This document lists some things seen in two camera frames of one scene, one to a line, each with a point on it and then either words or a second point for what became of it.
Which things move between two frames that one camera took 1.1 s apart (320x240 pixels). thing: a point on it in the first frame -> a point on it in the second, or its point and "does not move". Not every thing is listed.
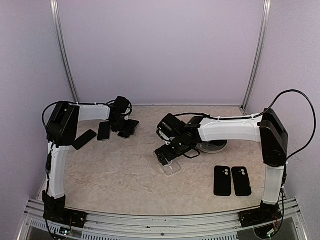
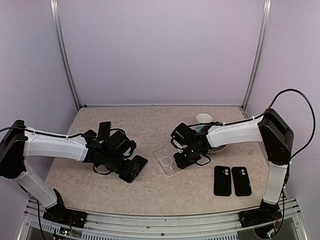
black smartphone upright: x=103 y=132 does not move
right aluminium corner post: x=266 y=13 does not move
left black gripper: x=115 y=128 -> x=119 y=172
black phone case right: x=241 y=181 does not move
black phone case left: x=222 y=185 does not move
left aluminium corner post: x=58 y=33 does not move
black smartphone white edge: x=128 y=129 -> x=132 y=170
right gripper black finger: x=167 y=153 -> x=183 y=161
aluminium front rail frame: x=108 y=226 does not move
